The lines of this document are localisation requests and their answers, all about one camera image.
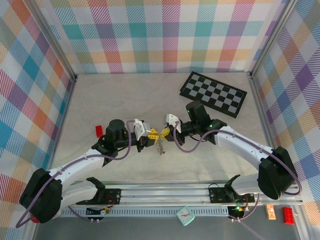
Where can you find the small plain red block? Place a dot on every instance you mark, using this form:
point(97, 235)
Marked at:
point(99, 131)

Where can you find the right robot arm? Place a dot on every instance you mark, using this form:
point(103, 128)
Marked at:
point(240, 145)

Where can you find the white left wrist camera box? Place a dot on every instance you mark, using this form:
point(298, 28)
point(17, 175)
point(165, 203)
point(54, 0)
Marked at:
point(140, 126)

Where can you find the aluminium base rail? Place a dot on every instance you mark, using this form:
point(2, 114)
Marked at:
point(162, 196)

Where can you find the aluminium corner post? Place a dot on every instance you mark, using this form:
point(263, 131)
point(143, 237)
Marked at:
point(272, 37)
point(54, 42)

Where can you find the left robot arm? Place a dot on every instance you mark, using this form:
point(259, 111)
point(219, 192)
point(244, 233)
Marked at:
point(75, 165)

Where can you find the red studded toy brick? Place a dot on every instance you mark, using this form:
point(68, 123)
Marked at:
point(288, 215)

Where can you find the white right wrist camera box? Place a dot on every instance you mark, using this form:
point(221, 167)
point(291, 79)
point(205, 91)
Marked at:
point(171, 119)

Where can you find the teal alarm clock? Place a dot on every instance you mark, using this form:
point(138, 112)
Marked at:
point(185, 216)

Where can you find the aluminium side frame rail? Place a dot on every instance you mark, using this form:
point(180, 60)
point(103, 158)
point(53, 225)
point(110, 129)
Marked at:
point(266, 125)
point(62, 125)

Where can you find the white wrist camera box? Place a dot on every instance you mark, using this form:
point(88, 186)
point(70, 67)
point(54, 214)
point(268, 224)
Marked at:
point(140, 126)
point(171, 119)

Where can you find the orange tag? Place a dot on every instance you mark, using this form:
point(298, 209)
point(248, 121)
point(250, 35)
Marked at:
point(270, 212)

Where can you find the black controller bracket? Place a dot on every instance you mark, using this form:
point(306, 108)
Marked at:
point(91, 212)
point(236, 212)

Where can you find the black grey chessboard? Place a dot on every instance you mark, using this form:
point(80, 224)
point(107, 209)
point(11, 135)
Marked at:
point(212, 93)

